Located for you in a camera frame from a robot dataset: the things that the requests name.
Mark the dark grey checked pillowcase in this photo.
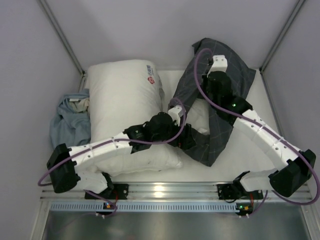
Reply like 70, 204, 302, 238
173, 38, 256, 167

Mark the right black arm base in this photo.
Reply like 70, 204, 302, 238
217, 183, 264, 202

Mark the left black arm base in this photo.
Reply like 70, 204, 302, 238
93, 183, 129, 200

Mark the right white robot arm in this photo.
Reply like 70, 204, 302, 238
199, 70, 318, 199

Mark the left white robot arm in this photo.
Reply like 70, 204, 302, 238
46, 112, 196, 195

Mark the white bare pillow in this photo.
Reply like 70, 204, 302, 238
87, 59, 183, 176

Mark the light blue crumpled cloth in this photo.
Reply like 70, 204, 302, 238
49, 88, 91, 148

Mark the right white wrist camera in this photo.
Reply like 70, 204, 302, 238
207, 55, 228, 76

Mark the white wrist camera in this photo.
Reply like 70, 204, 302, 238
167, 105, 184, 126
207, 55, 228, 76

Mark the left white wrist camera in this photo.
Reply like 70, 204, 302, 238
167, 105, 184, 126

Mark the aluminium rail beam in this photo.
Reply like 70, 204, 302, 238
40, 182, 312, 202

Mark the grey slotted cable duct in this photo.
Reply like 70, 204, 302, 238
50, 201, 253, 213

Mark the right aluminium frame post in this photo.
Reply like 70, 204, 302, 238
259, 0, 307, 75

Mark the aluminium frame post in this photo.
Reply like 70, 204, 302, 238
36, 0, 85, 76
259, 0, 307, 75

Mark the left aluminium frame post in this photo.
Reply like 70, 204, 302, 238
36, 0, 85, 76

